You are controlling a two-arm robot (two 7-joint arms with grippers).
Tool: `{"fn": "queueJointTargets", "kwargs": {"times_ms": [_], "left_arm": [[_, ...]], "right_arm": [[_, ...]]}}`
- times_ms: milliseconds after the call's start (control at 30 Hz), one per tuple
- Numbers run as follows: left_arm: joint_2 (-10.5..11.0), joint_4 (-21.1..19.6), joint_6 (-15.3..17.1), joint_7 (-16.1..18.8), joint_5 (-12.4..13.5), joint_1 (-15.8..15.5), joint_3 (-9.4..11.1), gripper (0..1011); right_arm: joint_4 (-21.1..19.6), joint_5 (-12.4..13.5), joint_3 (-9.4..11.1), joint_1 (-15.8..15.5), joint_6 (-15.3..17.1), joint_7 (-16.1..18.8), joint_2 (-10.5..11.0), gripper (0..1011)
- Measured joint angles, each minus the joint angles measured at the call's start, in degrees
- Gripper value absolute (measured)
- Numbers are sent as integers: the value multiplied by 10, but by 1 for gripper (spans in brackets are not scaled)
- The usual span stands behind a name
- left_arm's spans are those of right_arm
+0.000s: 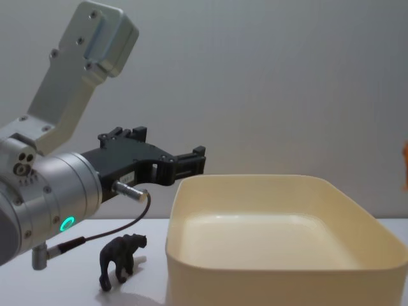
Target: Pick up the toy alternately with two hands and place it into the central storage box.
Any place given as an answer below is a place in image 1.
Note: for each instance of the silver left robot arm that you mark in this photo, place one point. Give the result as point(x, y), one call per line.
point(63, 178)

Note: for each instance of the black panther toy figure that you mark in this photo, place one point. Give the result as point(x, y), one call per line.
point(121, 252)

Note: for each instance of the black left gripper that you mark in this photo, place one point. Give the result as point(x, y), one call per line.
point(127, 159)

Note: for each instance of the orange toy figure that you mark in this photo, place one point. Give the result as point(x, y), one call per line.
point(405, 165)

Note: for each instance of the cream plastic bin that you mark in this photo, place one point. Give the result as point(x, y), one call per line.
point(287, 287)

